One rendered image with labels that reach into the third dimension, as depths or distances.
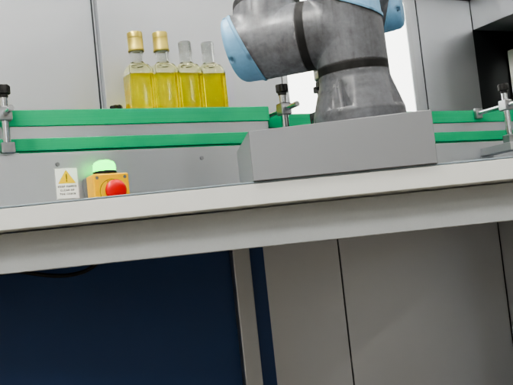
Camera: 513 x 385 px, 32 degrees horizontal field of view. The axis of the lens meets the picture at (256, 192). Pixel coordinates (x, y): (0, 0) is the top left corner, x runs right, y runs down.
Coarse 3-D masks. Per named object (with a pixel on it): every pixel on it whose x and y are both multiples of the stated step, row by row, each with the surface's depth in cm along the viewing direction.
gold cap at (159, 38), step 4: (156, 32) 196; (160, 32) 196; (164, 32) 197; (152, 36) 197; (156, 36) 196; (160, 36) 196; (164, 36) 197; (156, 40) 196; (160, 40) 196; (164, 40) 196; (156, 44) 196; (160, 44) 196; (164, 44) 196; (168, 44) 198; (156, 48) 196; (160, 48) 196; (164, 48) 196; (168, 48) 197
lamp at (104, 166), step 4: (100, 160) 168; (104, 160) 167; (108, 160) 168; (96, 164) 167; (100, 164) 167; (104, 164) 167; (108, 164) 167; (112, 164) 168; (96, 168) 167; (100, 168) 167; (104, 168) 167; (108, 168) 167; (112, 168) 168; (96, 172) 167; (100, 172) 167; (104, 172) 167; (108, 172) 167; (112, 172) 167; (116, 172) 169
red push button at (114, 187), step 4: (112, 180) 163; (116, 180) 163; (120, 180) 164; (108, 184) 162; (112, 184) 163; (116, 184) 163; (120, 184) 163; (124, 184) 164; (108, 188) 162; (112, 188) 162; (116, 188) 163; (120, 188) 163; (124, 188) 164; (108, 192) 162; (112, 192) 162; (116, 192) 163; (120, 192) 163; (124, 192) 164
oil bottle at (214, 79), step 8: (208, 64) 200; (216, 64) 201; (208, 72) 200; (216, 72) 200; (224, 72) 202; (208, 80) 199; (216, 80) 200; (224, 80) 201; (208, 88) 199; (216, 88) 200; (224, 88) 201; (208, 96) 199; (216, 96) 200; (224, 96) 201; (208, 104) 199; (216, 104) 200; (224, 104) 200
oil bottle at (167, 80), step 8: (160, 64) 195; (168, 64) 195; (160, 72) 194; (168, 72) 195; (176, 72) 196; (160, 80) 194; (168, 80) 194; (176, 80) 195; (160, 88) 193; (168, 88) 194; (176, 88) 195; (160, 96) 193; (168, 96) 194; (176, 96) 195; (160, 104) 193; (168, 104) 194; (176, 104) 195
